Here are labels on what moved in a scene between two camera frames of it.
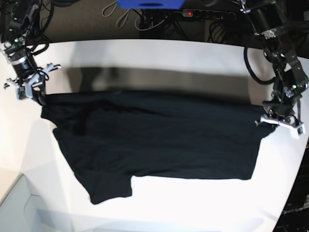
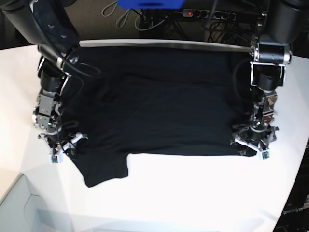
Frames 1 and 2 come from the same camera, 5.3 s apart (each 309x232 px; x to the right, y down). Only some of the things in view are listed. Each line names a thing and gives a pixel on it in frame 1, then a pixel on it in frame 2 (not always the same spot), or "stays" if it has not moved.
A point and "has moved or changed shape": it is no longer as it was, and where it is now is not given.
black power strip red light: (205, 13) stays
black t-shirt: (109, 136) has moved or changed shape
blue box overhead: (150, 4) stays
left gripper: (280, 113) → (259, 140)
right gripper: (34, 85) → (67, 146)
